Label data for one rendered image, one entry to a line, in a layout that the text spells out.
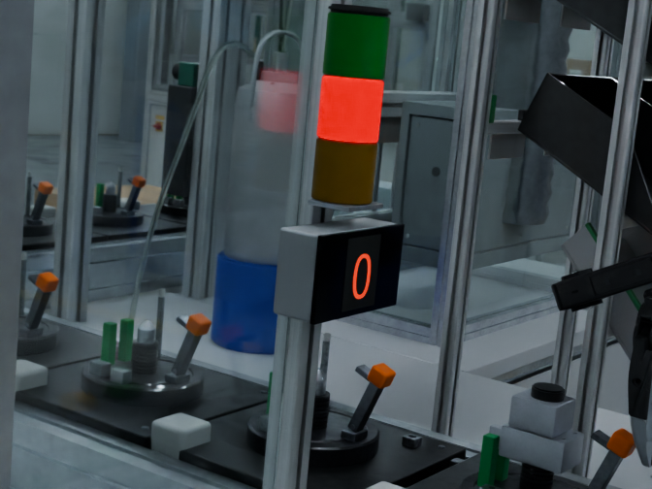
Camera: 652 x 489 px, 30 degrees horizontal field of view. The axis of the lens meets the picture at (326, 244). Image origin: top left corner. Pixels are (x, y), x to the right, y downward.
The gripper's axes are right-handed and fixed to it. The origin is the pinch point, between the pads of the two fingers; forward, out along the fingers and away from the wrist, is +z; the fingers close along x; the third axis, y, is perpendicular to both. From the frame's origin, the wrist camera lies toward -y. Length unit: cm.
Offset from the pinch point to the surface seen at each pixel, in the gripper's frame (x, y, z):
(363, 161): -19.9, -18.8, -23.4
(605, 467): -0.7, -2.7, 2.3
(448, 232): 86, -69, 0
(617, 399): 148, -57, 40
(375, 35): -19.9, -18.8, -33.3
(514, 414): -2.1, -11.4, -0.6
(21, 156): -82, 12, -30
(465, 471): 5.6, -19.6, 9.2
